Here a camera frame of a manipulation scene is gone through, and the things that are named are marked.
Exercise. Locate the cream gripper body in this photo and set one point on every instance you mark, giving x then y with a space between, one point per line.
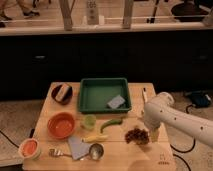
154 135

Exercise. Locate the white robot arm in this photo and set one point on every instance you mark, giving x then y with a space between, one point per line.
159 109

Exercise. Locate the green chili pepper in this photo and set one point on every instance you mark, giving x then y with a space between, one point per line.
109 123

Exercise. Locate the grey sponge in tray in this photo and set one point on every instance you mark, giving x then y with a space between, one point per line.
116 102

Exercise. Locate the dark blue floor object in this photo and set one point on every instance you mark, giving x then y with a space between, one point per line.
200 99

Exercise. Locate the metal measuring cup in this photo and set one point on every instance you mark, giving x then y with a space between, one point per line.
94 152

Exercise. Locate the small green cup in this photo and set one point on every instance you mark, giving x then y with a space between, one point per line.
89 122

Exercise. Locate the green plastic tray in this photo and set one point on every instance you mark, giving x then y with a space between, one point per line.
96 93

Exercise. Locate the grey blue cloth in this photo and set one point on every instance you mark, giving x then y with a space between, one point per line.
78 148

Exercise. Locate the orange bowl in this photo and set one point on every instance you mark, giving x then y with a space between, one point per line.
61 125

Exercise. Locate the dark brown bowl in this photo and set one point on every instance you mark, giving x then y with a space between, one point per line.
66 98

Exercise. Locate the metal fork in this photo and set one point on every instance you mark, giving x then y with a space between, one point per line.
57 153

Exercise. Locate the orange white cup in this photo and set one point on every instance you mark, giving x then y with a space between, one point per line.
29 149

